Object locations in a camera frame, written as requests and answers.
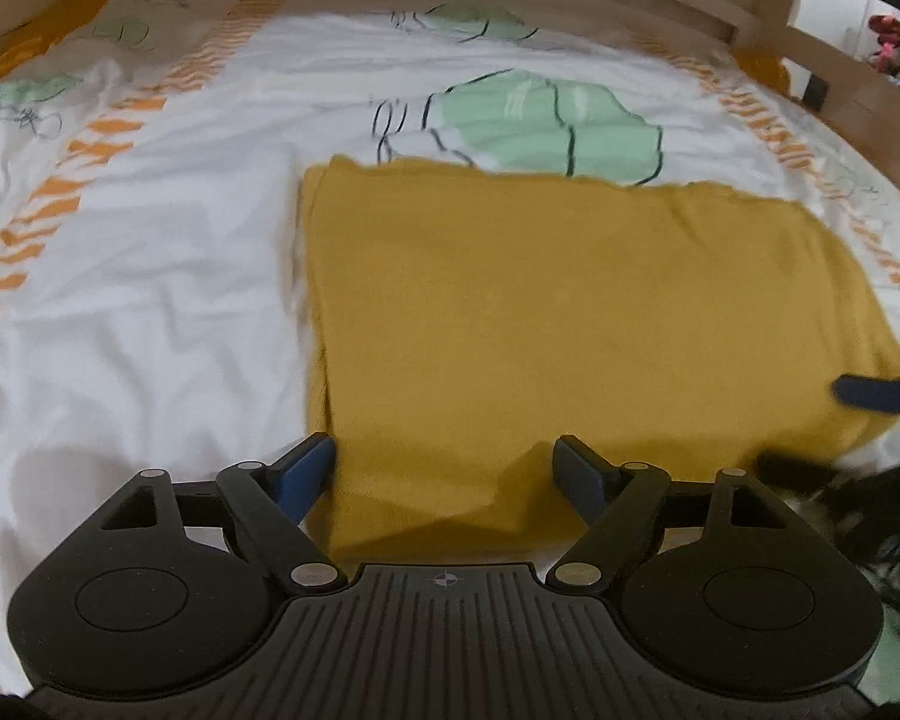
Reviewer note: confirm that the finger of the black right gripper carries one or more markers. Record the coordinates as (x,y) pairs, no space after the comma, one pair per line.
(868,393)
(840,490)

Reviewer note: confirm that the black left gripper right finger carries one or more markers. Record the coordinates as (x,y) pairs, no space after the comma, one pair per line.
(629,508)

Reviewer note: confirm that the mustard yellow knit garment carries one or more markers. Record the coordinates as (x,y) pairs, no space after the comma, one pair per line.
(463,321)

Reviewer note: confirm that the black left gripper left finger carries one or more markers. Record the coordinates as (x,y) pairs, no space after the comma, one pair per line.
(241,529)

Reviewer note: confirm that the orange bed sheet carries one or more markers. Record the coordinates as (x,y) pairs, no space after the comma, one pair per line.
(46,30)

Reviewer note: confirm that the white leaf-print duvet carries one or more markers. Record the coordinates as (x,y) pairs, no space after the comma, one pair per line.
(150,312)

